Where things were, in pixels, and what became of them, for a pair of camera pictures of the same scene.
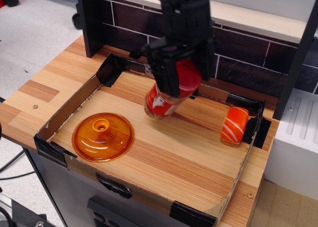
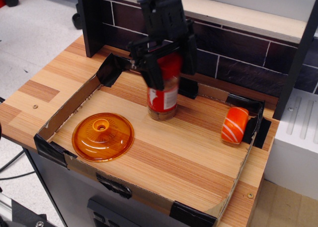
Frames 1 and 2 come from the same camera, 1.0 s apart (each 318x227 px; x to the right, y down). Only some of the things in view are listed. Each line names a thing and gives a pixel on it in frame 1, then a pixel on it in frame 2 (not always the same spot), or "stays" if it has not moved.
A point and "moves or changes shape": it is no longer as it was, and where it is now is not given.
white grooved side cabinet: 291,159 stays
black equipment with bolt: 22,216 stays
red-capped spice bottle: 159,105 moves or changes shape
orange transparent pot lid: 102,137 stays
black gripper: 187,21 → 168,27
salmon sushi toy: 234,124 stays
